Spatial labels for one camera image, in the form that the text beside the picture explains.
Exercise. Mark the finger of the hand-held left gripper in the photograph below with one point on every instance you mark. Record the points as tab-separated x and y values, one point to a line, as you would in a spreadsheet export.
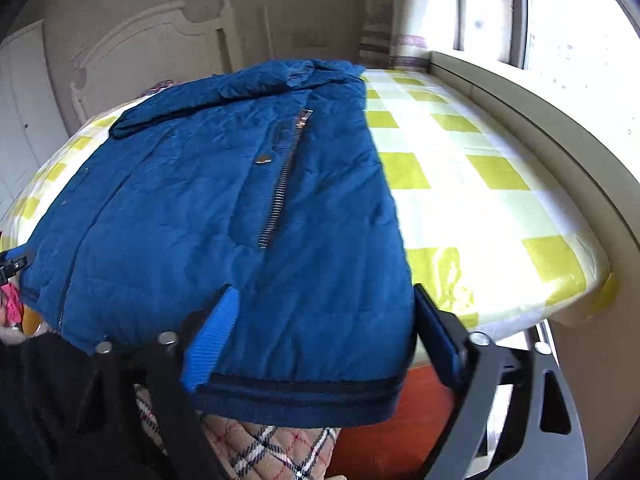
14	260

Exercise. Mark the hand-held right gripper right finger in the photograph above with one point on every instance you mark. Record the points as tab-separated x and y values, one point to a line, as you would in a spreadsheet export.
440	340

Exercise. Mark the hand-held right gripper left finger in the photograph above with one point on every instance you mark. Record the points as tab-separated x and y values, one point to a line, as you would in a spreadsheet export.
212	340

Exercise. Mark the blue quilted jacket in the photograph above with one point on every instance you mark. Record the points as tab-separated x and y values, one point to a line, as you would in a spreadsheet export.
175	210

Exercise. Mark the pink cloth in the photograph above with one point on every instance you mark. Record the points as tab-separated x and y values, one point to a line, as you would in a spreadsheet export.
7	305

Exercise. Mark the plaid quilted garment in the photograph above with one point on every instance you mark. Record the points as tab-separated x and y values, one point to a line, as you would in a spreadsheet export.
260	450

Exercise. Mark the white wardrobe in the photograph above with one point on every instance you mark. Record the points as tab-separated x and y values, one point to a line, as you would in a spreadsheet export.
25	110

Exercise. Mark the patterned embroidered cushion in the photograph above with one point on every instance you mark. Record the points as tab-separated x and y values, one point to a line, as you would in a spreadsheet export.
160	86

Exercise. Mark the beige window ledge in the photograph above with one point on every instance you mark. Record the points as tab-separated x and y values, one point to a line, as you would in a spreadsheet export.
550	125

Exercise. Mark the white wooden headboard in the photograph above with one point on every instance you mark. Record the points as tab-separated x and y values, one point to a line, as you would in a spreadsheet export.
150	45

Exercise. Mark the printed sailboat curtain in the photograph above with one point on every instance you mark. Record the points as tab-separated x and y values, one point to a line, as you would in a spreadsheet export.
390	10

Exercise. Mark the bay window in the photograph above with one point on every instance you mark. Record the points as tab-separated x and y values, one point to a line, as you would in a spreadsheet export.
517	10

